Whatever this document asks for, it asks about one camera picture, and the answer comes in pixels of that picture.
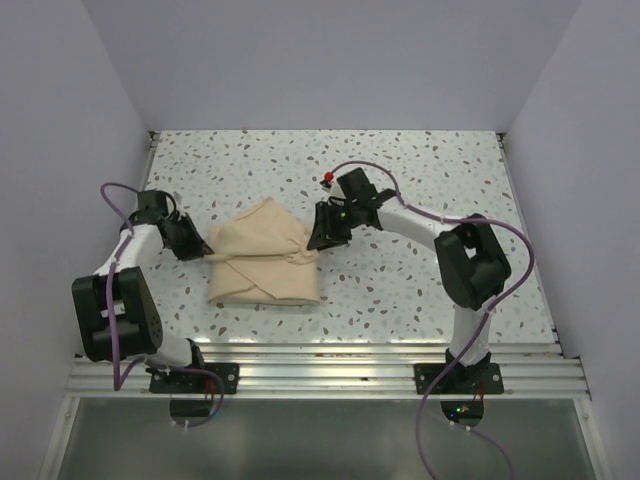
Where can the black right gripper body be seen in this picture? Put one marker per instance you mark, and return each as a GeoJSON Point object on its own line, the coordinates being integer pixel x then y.
{"type": "Point", "coordinates": [337, 221]}

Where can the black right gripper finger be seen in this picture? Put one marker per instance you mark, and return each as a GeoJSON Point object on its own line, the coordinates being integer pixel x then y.
{"type": "Point", "coordinates": [337, 242]}
{"type": "Point", "coordinates": [319, 241]}

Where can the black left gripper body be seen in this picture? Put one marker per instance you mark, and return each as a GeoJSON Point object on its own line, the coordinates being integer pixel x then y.
{"type": "Point", "coordinates": [185, 242]}

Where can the beige wooden board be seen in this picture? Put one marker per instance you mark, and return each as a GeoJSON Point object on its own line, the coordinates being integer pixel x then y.
{"type": "Point", "coordinates": [261, 257]}

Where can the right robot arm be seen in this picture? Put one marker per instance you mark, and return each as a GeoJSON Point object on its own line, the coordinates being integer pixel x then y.
{"type": "Point", "coordinates": [472, 264]}

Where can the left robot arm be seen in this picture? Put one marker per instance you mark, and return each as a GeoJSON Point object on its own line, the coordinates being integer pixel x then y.
{"type": "Point", "coordinates": [116, 313]}

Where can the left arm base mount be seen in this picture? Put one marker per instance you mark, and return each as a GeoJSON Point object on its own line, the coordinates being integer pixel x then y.
{"type": "Point", "coordinates": [200, 377]}

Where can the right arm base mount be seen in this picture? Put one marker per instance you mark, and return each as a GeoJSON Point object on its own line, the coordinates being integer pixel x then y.
{"type": "Point", "coordinates": [484, 377]}

